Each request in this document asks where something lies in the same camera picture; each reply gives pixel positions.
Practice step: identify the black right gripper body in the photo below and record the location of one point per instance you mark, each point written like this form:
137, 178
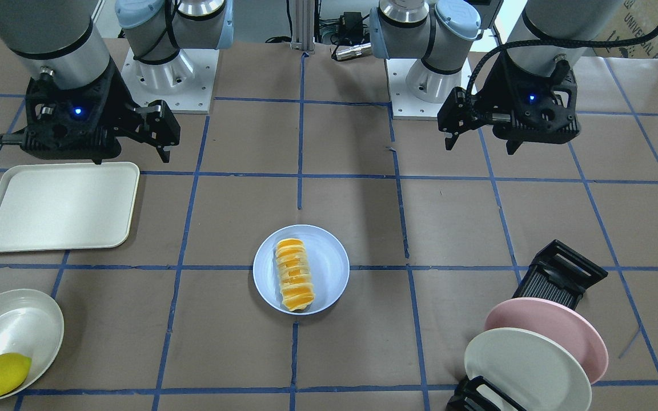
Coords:
116, 95

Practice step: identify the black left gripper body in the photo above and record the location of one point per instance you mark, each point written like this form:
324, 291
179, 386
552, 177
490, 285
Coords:
492, 91

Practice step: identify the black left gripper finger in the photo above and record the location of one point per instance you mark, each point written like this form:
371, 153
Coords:
512, 146
458, 115

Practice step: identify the light blue plate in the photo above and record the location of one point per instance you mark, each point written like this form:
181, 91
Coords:
328, 260

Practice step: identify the sliced bread loaf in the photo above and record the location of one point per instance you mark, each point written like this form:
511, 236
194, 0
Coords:
294, 274

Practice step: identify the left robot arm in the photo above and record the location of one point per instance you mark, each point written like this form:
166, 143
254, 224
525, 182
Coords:
441, 34

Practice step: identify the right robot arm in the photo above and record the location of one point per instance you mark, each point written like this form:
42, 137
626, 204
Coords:
63, 36

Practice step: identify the cream round plate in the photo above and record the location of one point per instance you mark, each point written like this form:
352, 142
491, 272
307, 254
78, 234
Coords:
31, 323

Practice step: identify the pink plate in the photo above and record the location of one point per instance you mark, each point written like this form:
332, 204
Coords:
559, 323

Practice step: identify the cream plate in rack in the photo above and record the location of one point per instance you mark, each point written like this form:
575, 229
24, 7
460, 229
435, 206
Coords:
533, 370

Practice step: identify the cream rectangular tray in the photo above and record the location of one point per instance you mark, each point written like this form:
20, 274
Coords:
67, 206

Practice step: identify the silver metal cylinder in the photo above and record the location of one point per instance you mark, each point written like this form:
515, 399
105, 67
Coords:
344, 54

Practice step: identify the black dish rack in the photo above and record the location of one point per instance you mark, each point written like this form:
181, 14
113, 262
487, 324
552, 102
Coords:
557, 273

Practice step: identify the black power adapter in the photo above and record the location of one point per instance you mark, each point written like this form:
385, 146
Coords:
351, 23

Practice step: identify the cardboard box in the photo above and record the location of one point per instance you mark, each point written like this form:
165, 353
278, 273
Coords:
633, 19

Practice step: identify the yellow lemon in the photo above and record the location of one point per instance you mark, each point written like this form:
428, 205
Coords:
14, 369

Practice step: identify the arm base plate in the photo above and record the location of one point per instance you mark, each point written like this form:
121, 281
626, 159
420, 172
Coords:
414, 100
186, 91

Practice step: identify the aluminium frame post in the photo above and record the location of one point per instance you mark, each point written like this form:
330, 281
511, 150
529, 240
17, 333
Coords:
304, 24

